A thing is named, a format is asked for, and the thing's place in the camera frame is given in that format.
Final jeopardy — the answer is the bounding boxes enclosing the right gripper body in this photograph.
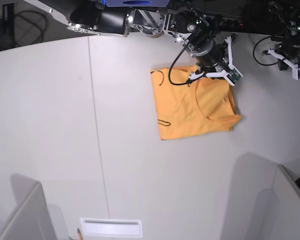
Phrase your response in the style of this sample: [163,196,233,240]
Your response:
[186,33,229,73]

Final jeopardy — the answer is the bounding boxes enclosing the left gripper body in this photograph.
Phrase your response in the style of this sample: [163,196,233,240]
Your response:
[274,36,300,63]

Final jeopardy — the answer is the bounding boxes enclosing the orange yellow T-shirt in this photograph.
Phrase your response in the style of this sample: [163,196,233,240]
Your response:
[150,65,241,140]

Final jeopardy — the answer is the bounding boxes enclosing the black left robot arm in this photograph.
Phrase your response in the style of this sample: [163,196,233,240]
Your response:
[264,0,300,79]

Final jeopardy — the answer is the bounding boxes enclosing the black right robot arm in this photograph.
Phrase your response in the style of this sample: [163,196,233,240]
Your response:
[28,0,234,76]

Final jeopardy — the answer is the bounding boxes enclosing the blue device with oval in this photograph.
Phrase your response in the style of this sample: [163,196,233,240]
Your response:
[105,0,170,7]

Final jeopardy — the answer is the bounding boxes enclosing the pencil on table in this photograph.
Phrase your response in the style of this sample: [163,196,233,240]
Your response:
[77,228,83,240]

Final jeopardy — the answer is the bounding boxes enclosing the grey partition panel left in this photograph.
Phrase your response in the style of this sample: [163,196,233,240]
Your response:
[0,181,57,240]

